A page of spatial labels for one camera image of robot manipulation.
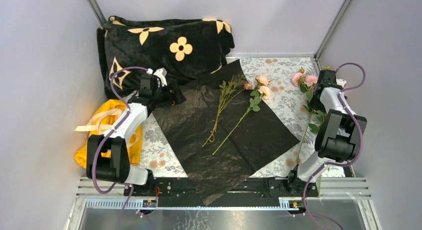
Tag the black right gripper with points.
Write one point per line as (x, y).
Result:
(315, 104)

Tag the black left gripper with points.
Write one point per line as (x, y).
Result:
(172, 98)

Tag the pink fake flower bunch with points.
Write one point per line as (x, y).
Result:
(307, 84)

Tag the pink fake rose stem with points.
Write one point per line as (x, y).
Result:
(258, 92)

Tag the green leafy fake sprig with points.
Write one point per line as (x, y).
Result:
(228, 91)

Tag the black wrapping paper sheet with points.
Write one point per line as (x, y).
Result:
(259, 139)

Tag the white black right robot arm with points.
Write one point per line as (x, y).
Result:
(339, 138)

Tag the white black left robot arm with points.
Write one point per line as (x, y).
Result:
(107, 153)

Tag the black blanket with beige flowers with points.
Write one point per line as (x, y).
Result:
(186, 48)

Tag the floral patterned table cloth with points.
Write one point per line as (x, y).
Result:
(287, 102)

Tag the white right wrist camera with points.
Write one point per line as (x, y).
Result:
(341, 82)

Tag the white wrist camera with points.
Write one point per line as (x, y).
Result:
(341, 82)
(161, 74)

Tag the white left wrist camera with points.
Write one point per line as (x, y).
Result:
(161, 74)

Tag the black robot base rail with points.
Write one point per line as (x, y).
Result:
(252, 192)

